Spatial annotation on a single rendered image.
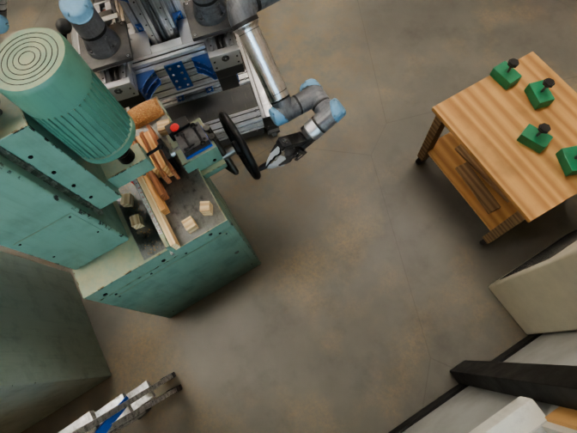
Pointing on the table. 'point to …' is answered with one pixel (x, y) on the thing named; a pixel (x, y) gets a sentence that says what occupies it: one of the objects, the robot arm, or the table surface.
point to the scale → (148, 206)
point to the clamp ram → (170, 155)
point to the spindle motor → (63, 94)
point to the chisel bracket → (126, 173)
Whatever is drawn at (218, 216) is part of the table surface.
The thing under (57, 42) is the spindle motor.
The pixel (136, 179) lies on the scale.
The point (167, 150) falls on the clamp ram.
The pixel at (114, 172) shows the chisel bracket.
